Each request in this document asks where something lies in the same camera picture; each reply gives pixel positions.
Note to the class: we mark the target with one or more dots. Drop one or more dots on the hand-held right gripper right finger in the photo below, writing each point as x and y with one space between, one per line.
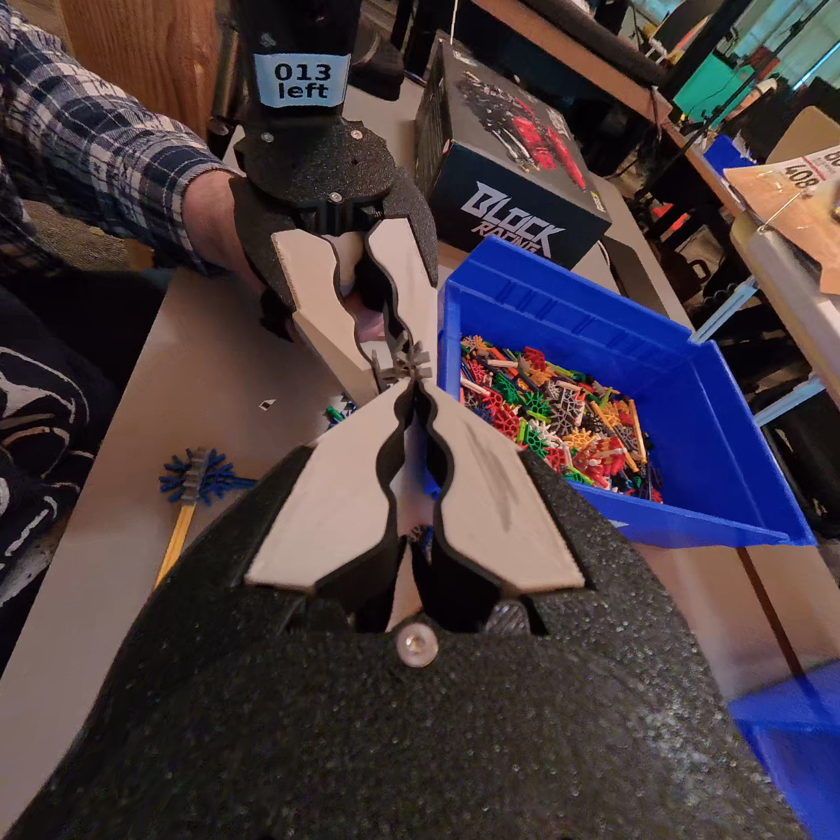
505 525

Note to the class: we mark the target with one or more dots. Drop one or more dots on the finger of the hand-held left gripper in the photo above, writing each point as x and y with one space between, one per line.
410 275
315 295

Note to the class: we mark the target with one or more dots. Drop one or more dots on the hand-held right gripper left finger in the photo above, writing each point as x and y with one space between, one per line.
328 518

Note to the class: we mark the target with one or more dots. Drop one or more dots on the grey snowflake connector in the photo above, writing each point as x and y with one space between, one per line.
400 364

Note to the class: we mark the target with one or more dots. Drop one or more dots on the blue snowflake connector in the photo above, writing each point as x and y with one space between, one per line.
172 472
346 415
226 482

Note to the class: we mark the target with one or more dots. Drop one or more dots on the blue parts bin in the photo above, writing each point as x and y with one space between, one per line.
722 446

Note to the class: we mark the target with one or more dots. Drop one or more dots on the person's left forearm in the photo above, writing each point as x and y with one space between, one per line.
98 151

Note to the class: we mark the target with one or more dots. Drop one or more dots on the person's left hand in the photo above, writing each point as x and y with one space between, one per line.
216 223

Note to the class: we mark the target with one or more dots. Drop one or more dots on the small dark blue connector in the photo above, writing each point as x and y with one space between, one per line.
420 533

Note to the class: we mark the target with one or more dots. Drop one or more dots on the dark toy car set box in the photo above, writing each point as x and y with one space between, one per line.
512 223

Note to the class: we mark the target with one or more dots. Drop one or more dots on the pile of colourful construction pieces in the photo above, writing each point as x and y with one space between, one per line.
558 420

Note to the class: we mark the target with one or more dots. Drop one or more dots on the long yellow rod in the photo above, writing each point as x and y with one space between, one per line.
176 541

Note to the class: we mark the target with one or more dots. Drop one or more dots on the wooden cabinet panel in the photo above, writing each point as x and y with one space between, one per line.
144 52

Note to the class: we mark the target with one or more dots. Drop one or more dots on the black flat pad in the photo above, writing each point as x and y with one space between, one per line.
623 275

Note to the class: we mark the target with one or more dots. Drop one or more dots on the empty blue bin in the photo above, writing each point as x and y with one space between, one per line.
794 741
722 157

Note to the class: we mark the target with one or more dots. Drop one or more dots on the teal container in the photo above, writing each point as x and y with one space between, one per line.
709 92

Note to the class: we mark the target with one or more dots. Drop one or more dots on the white document stand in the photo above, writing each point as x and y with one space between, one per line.
781 275

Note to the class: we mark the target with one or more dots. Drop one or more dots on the printed plastic parts bag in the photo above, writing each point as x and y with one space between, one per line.
787 197

